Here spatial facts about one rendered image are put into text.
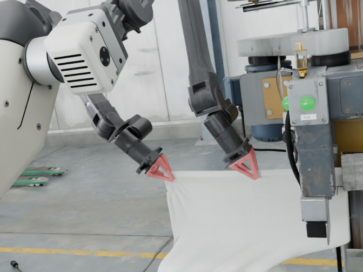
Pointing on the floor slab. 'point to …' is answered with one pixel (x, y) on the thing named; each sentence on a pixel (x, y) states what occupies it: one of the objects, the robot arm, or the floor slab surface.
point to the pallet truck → (38, 174)
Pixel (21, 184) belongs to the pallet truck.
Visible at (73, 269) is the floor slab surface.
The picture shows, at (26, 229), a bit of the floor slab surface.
